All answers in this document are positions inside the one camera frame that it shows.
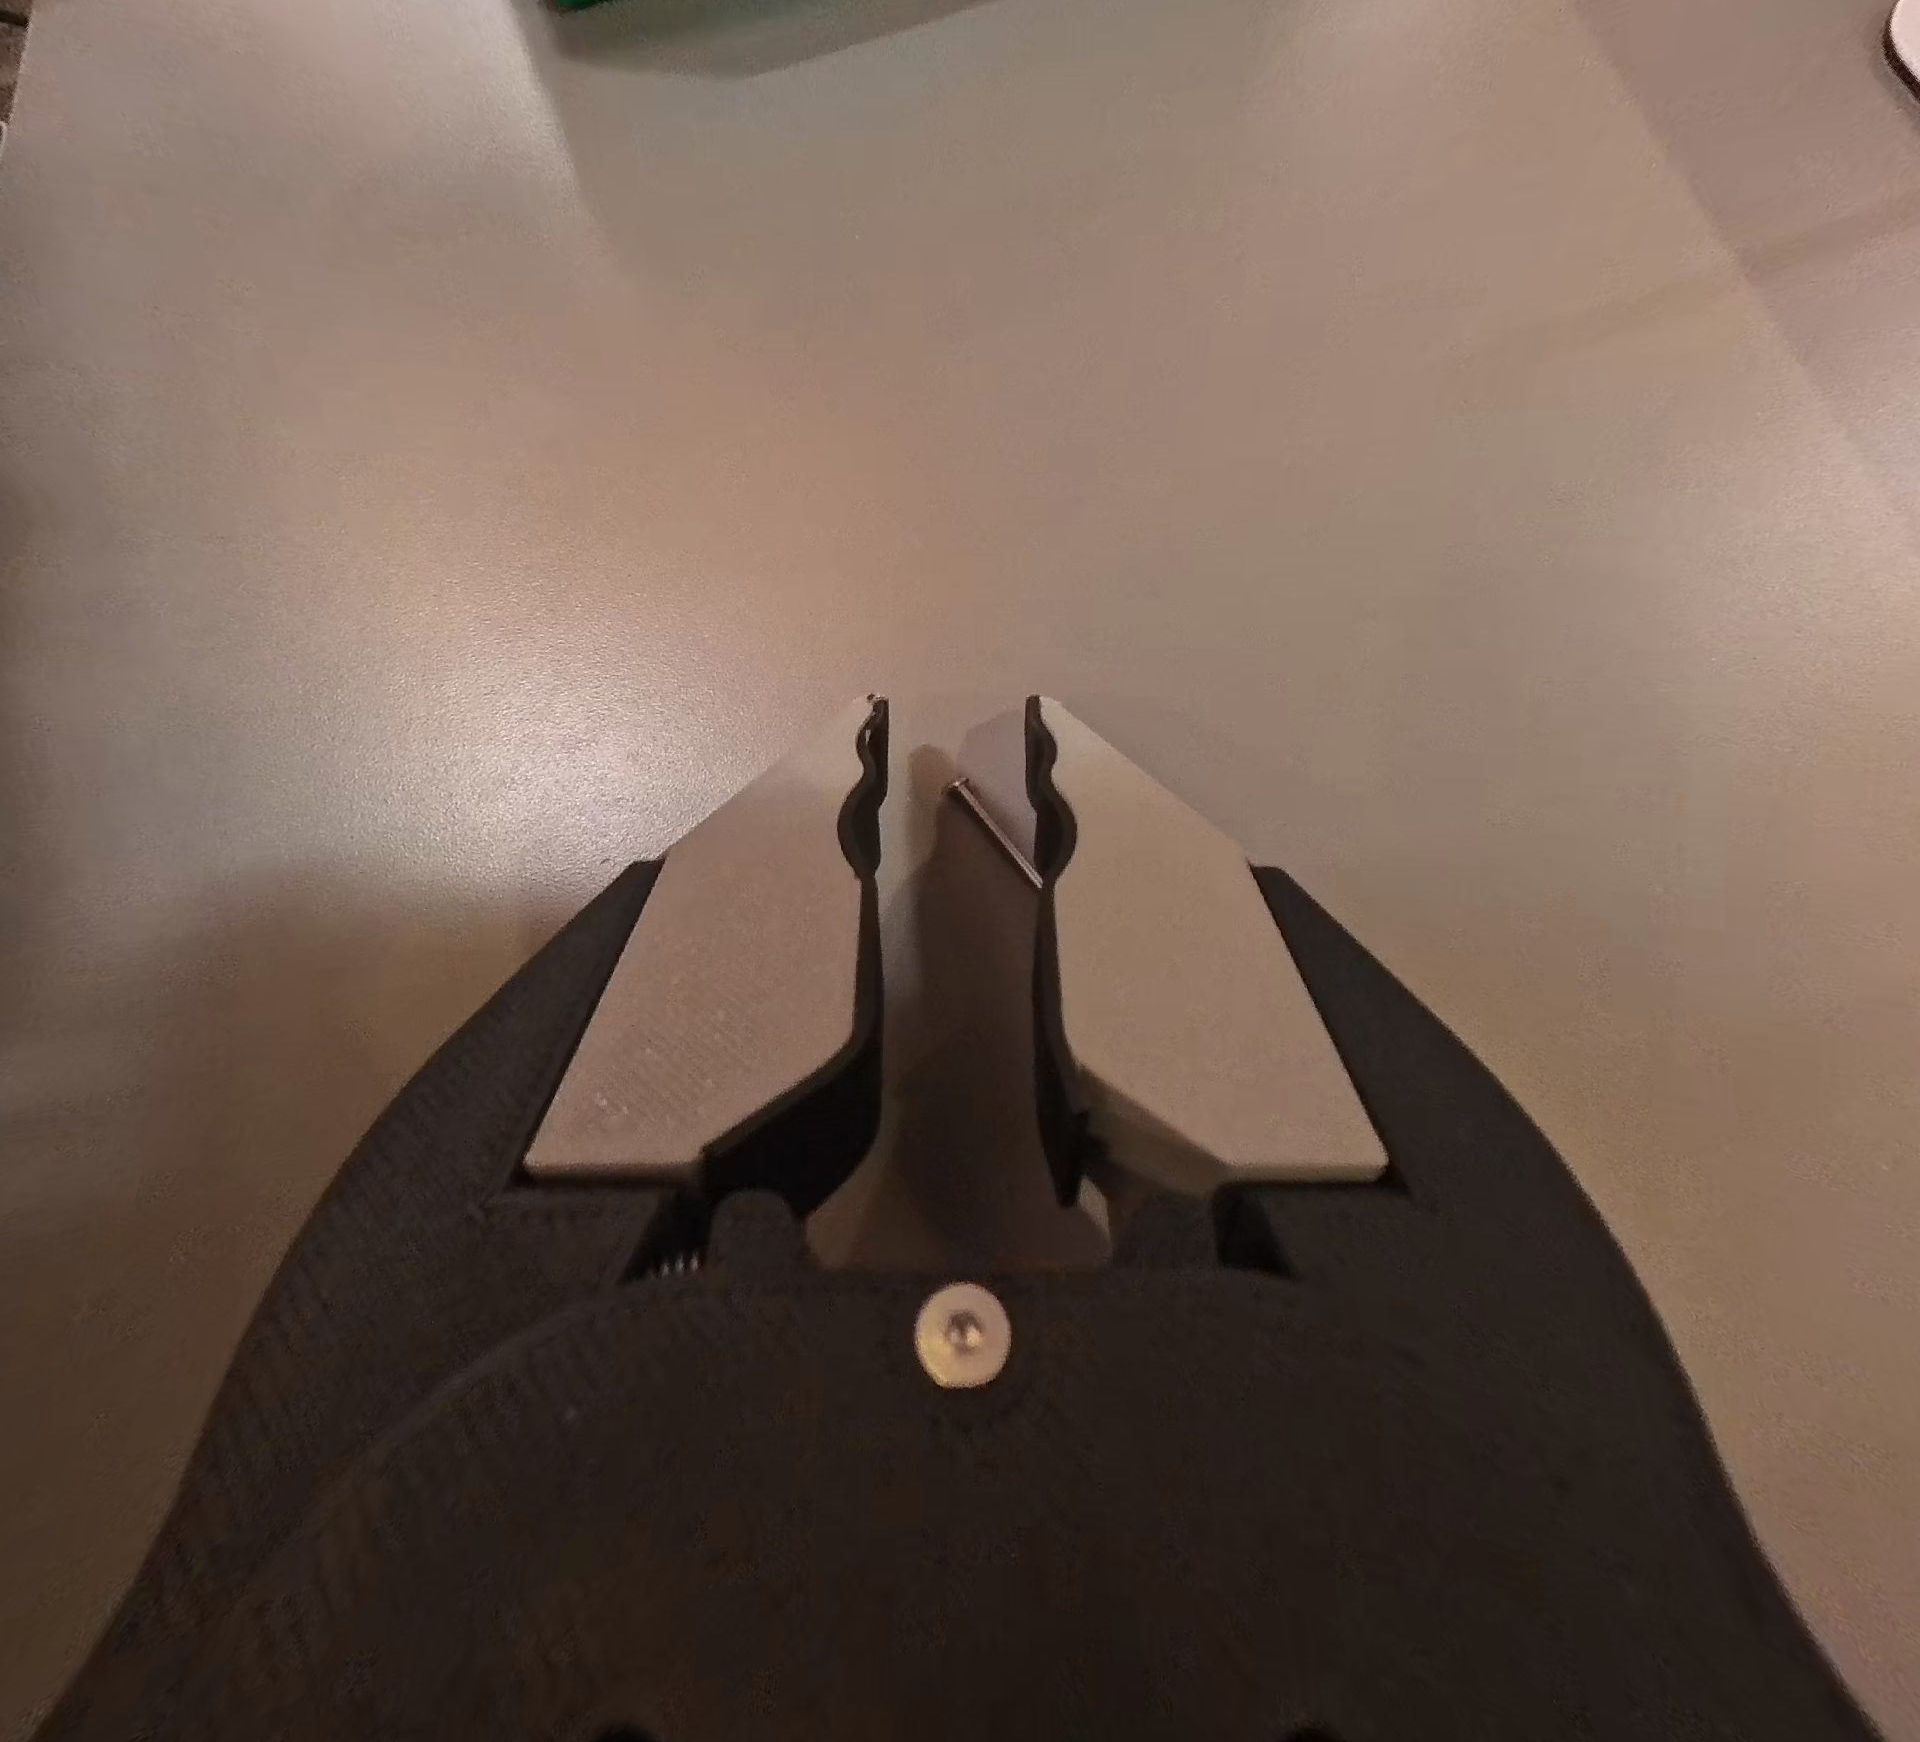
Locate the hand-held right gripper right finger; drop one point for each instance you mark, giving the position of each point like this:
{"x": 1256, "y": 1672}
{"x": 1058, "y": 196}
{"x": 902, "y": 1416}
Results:
{"x": 1201, "y": 1007}

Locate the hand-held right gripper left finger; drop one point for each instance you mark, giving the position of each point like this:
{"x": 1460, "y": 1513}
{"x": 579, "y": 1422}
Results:
{"x": 704, "y": 993}

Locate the metal bolt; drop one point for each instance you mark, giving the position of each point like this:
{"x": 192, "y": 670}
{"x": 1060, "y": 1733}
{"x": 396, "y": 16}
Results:
{"x": 992, "y": 834}

